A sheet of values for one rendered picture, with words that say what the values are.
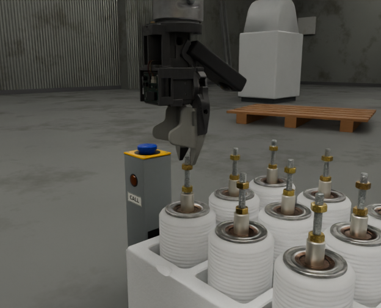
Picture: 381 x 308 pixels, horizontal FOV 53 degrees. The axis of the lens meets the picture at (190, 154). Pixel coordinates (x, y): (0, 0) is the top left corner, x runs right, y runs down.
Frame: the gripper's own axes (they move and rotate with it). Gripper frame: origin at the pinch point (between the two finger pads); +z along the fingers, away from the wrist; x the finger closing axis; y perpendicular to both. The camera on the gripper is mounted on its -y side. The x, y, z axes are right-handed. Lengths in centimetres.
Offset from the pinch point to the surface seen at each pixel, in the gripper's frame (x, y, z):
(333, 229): 18.2, -13.7, 9.3
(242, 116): -207, -171, 28
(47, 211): -78, 12, 35
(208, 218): 4.3, -0.9, 9.9
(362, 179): 20.9, -15.4, 1.2
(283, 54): -332, -333, -29
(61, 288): -28.0, 17.3, 34.7
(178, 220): 3.0, 3.9, 9.8
